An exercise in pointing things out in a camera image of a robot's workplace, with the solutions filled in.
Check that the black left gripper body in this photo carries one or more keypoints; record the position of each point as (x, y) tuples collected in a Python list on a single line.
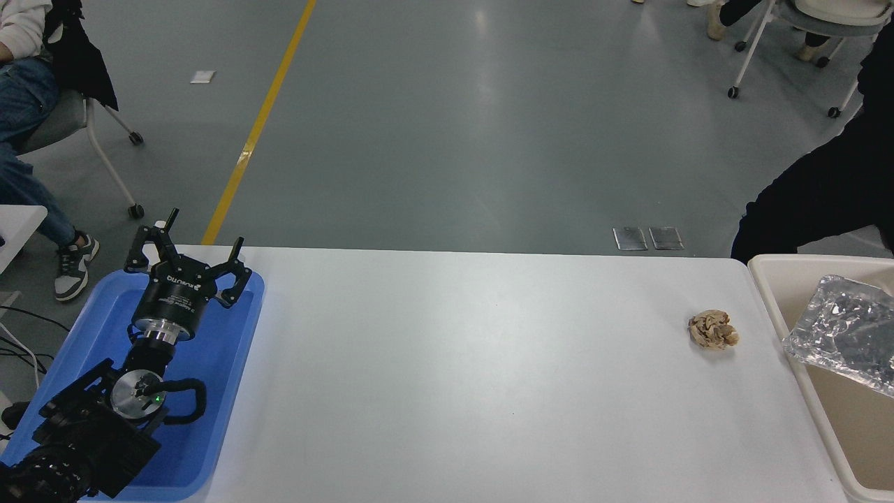
[(174, 293)]

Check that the foil plate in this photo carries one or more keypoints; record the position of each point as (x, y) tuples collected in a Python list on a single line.
[(848, 335)]

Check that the metal floor plate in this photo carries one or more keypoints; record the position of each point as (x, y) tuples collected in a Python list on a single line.
[(665, 237), (630, 239)]

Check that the blue plastic tray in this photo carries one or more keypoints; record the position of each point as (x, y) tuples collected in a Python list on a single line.
[(223, 391)]

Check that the grey wheeled chair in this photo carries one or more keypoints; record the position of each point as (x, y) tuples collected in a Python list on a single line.
[(59, 119)]

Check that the small white table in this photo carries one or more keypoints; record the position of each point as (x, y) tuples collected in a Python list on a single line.
[(17, 223)]

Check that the black jacket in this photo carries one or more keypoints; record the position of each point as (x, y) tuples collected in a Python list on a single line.
[(80, 63)]

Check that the seated person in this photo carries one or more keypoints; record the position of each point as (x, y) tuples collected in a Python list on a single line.
[(733, 14), (21, 91)]

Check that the crumpled tan paper ball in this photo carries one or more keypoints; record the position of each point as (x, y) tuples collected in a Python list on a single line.
[(712, 330)]

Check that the white-framed wheeled chair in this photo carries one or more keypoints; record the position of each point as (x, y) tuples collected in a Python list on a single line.
[(824, 17)]

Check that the large pale bin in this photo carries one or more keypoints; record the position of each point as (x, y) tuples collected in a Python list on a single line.
[(845, 426)]

